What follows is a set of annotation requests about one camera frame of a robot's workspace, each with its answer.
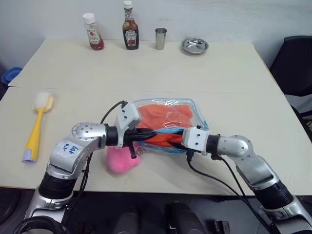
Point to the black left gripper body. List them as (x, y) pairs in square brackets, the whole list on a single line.
[(132, 137)]

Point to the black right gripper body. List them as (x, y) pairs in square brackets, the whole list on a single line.
[(182, 140)]

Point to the orange cloth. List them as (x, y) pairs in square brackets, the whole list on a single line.
[(158, 114)]

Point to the clear plastic zipper pouch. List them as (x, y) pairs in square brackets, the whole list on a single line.
[(197, 114)]

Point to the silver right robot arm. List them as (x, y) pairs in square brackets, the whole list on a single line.
[(239, 146)]

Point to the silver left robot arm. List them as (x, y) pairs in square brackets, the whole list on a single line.
[(83, 132)]

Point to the steel bowl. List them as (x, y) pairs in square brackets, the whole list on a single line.
[(195, 46)]

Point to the steel cup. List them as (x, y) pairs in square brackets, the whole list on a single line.
[(161, 39)]

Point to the yellow brush with white sponge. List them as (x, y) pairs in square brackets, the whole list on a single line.
[(36, 131)]

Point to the dark Heinz sauce bottle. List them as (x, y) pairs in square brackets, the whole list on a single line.
[(130, 36)]

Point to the clear ketchup bottle white cap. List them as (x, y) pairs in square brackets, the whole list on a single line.
[(96, 42)]

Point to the black chair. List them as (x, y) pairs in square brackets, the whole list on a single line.
[(292, 65)]

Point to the blue plastic bin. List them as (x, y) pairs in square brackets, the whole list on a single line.
[(11, 75)]

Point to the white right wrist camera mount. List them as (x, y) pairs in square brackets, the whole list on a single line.
[(196, 140)]

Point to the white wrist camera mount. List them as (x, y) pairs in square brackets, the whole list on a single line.
[(196, 140), (128, 114)]

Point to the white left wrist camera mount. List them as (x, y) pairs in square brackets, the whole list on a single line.
[(128, 114)]

